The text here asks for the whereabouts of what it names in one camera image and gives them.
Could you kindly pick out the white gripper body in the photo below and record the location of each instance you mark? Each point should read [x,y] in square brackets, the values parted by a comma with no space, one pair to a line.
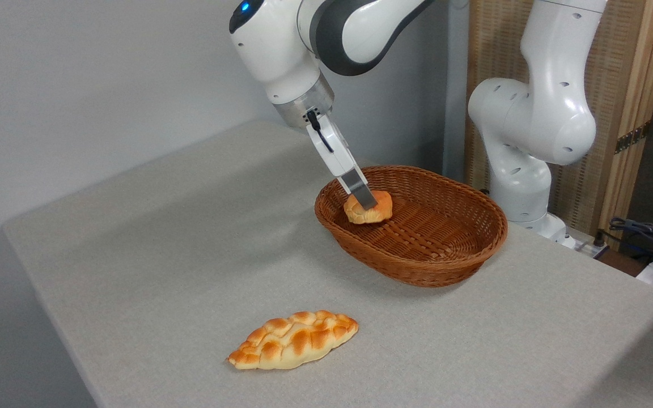
[335,150]

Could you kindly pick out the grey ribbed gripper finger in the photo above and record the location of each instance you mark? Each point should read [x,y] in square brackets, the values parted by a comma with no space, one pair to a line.
[360,190]

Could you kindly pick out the round orange bread roll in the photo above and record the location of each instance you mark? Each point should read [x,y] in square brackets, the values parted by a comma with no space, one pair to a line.
[383,211]

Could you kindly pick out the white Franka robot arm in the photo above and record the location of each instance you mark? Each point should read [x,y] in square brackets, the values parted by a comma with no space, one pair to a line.
[547,113]

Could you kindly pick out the brown wicker basket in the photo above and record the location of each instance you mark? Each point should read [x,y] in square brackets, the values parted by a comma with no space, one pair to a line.
[423,243]

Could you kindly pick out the long braided bread loaf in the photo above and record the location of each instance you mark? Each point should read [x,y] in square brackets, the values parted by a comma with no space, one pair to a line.
[295,340]

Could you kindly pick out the grey fabric tablecloth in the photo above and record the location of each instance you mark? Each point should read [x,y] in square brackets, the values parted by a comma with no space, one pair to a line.
[134,255]

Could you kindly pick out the brass screen hinge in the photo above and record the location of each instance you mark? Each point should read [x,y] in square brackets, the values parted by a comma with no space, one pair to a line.
[632,137]

